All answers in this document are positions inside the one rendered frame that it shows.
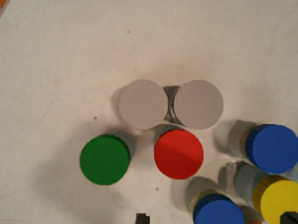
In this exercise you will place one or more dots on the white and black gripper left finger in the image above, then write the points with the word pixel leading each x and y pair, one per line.
pixel 142 218

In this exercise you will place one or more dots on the red-capped bottle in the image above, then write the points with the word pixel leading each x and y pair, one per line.
pixel 178 154

